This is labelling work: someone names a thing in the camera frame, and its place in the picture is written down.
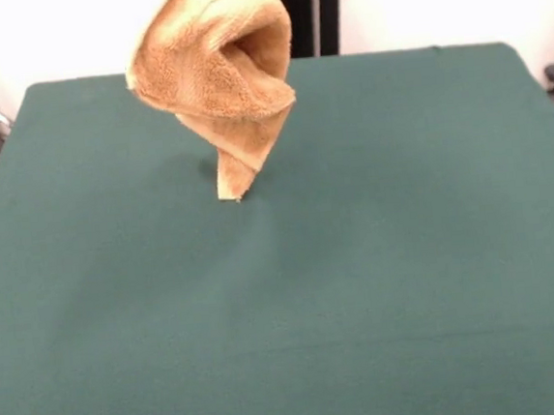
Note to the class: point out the tan terry towel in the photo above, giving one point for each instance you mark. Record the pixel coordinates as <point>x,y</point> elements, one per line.
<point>198,78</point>

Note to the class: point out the dark green table cloth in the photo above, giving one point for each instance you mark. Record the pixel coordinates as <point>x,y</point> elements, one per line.
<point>286,313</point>

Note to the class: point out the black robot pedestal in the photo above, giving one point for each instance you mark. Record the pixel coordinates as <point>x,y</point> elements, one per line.
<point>323,14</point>

